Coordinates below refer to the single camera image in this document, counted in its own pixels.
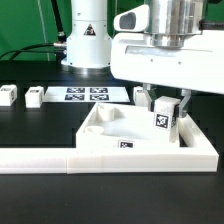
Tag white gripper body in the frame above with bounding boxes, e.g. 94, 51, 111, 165
111, 30, 224, 94

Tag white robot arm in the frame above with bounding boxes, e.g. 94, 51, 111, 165
62, 0, 224, 116

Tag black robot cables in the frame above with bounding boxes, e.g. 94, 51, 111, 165
0, 0, 69, 62

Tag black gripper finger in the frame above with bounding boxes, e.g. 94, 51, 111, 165
143, 83, 157, 112
179, 89, 191, 118

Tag white tag marker sheet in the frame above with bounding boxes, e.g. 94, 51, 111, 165
44, 87, 129, 102

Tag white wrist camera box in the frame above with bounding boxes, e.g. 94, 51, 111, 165
113, 4, 150, 33

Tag white square tabletop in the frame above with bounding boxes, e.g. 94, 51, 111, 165
76, 103, 180, 149

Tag white L-shaped obstacle fence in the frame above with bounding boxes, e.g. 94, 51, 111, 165
0, 116, 219, 174

